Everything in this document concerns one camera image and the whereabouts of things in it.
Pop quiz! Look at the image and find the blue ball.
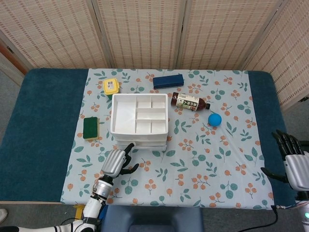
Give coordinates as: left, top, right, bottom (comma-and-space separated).
208, 113, 222, 127

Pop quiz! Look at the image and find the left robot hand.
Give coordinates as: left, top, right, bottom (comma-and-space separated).
100, 142, 140, 178

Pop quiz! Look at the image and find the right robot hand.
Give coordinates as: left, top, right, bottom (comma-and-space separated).
260, 130, 309, 194

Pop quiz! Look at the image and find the black cable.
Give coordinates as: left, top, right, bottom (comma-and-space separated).
264, 204, 283, 232

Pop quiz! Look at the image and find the white drawer organizer box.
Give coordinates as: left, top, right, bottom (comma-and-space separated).
110, 93, 169, 152

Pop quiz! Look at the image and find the woven folding screen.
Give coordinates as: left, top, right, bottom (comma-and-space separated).
0, 0, 309, 112

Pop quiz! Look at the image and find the green and yellow sponge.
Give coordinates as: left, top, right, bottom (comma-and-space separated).
83, 116, 100, 141

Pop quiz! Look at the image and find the dark blue rectangular box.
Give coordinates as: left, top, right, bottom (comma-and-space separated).
153, 74, 184, 90

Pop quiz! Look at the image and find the brown tea bottle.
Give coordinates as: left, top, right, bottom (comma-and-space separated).
170, 91, 211, 113

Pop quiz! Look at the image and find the teal table cover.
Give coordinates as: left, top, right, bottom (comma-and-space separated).
0, 68, 305, 206

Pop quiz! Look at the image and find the brown wooden door frame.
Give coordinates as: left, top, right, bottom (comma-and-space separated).
0, 40, 28, 75

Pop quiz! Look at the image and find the floral fruit print tablecloth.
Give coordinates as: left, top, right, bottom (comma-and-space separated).
59, 68, 276, 210

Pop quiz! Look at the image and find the clear plastic container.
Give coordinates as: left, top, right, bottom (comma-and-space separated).
131, 141, 168, 152

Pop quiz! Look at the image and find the yellow lidded container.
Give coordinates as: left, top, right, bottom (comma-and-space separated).
103, 78, 121, 95

